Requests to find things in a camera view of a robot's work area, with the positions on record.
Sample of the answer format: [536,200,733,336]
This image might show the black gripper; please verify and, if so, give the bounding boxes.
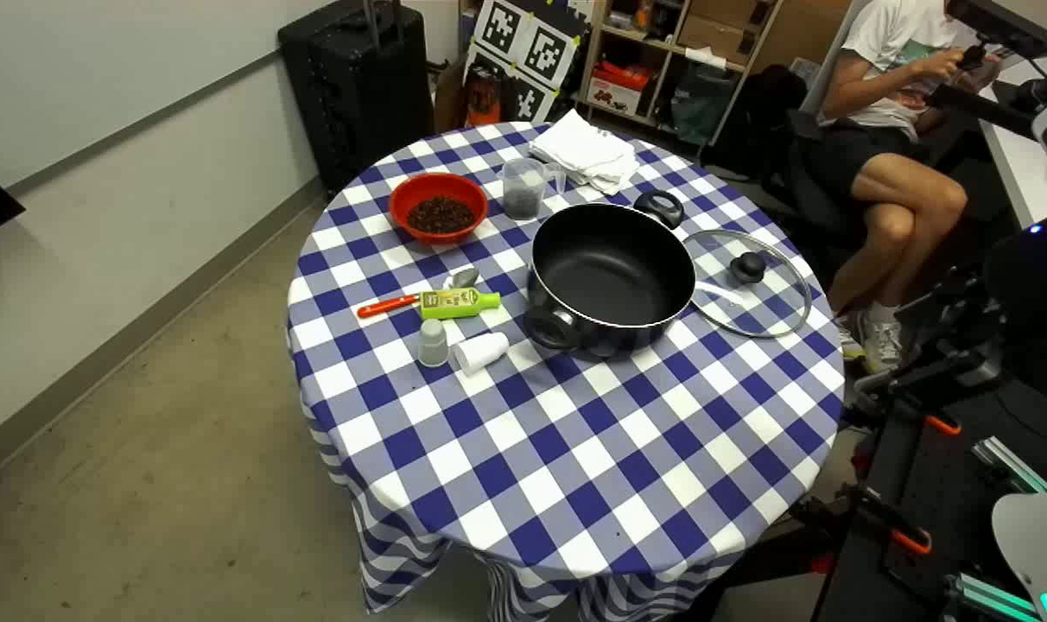
[983,220,1047,348]

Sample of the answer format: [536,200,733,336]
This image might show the glass pot lid black knob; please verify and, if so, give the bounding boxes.
[681,224,816,341]

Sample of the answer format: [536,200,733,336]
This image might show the grey rounded robot base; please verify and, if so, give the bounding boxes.
[988,492,1047,617]

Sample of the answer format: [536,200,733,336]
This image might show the black cooking pot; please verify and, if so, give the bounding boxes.
[521,188,702,363]

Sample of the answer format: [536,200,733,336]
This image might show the black clamp orange tip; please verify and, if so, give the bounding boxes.
[850,485,937,561]
[881,393,963,443]

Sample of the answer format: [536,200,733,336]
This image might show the seated person white shirt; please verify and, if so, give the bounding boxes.
[816,0,1008,372]

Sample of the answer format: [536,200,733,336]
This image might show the black robot platform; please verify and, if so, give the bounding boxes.
[812,372,1047,622]

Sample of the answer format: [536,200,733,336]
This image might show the black monitor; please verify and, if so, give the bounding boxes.
[947,0,1047,64]

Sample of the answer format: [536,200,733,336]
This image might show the black office chair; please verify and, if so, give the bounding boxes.
[714,64,881,253]

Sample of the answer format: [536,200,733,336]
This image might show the wooden storage shelf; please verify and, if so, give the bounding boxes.
[577,0,779,150]

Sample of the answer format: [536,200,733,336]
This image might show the orange storage box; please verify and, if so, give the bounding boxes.
[592,64,654,119]

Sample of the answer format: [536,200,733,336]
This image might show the white folded towel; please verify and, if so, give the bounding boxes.
[524,107,642,196]

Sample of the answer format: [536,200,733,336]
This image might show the blue white checkered tablecloth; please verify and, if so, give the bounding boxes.
[285,119,850,618]

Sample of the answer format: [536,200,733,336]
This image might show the green white small bottle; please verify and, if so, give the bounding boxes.
[451,327,516,378]

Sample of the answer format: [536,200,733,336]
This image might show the black white marker tag board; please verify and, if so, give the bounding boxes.
[461,0,588,125]

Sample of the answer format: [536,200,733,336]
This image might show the red bowl with beans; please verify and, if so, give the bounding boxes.
[385,169,494,249]

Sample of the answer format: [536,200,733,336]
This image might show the large black equipment case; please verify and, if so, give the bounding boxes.
[277,0,434,193]

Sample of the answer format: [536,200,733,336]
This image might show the teal handled clamp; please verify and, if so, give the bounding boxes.
[944,572,1047,622]
[968,433,1047,497]

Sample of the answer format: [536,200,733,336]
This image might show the red handled metal spoon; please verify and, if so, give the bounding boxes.
[352,268,483,323]

